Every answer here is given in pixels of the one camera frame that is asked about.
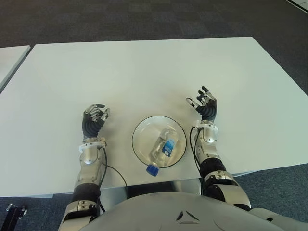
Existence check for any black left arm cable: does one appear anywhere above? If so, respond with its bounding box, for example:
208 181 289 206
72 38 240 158
97 144 128 214

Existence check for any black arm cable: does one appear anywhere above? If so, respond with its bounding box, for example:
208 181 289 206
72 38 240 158
189 126 205 191
97 144 128 214

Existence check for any white plate with black rim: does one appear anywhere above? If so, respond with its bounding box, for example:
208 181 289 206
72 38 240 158
131 115 187 168

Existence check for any grey robot torso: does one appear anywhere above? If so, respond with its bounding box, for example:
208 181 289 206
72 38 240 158
51 191 277 231

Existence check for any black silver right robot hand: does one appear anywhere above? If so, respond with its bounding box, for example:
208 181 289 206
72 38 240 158
185 85 218 122

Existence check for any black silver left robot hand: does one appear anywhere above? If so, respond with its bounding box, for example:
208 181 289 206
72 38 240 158
81 103 111 140

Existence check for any neighbouring white table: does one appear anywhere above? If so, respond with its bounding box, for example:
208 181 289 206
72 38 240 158
0 45 31 92

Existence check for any black wheeled stand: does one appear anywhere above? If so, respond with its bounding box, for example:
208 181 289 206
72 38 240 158
0 203 27 231

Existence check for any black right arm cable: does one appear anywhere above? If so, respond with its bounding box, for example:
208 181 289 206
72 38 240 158
189 126 205 191

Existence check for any clear blue-capped water bottle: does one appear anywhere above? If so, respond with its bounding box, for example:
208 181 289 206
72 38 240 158
145 127 180 176

